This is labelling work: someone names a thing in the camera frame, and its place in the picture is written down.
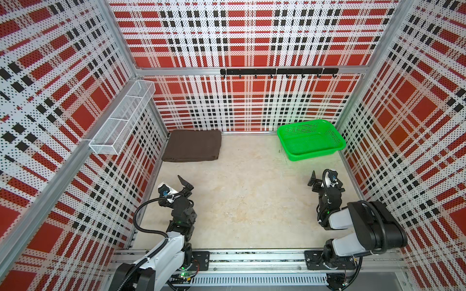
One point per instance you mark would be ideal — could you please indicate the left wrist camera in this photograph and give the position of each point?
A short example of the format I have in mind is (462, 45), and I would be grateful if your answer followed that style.
(165, 190)

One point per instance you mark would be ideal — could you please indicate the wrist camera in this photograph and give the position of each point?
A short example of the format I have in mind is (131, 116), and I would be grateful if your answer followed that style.
(165, 190)
(331, 179)

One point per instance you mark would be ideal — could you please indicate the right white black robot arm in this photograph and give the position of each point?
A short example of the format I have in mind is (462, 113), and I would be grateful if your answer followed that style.
(374, 229)

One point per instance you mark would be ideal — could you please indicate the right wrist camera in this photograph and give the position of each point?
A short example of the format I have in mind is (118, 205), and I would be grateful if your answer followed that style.
(331, 179)

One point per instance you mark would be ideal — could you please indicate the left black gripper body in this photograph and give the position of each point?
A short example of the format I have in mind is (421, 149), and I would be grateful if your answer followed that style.
(185, 193)

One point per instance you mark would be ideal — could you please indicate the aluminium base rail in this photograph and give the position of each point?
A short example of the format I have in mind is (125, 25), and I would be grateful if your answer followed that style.
(293, 267)

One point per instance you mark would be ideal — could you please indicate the green plastic basket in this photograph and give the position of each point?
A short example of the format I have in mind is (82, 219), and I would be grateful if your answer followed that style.
(310, 139)

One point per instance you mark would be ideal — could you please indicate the black hook rail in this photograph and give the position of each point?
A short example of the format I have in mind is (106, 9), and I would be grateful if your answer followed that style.
(280, 71)

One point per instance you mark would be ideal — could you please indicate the brown trousers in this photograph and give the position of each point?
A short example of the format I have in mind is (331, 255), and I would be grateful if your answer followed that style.
(193, 146)

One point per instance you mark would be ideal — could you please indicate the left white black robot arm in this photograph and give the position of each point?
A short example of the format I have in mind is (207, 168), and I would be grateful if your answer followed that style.
(154, 269)

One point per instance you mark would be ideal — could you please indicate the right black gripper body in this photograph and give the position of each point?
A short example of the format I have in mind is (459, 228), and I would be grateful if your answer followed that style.
(317, 188)

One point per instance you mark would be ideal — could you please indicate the white wire mesh shelf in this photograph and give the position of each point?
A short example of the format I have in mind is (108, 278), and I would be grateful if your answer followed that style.
(130, 105)

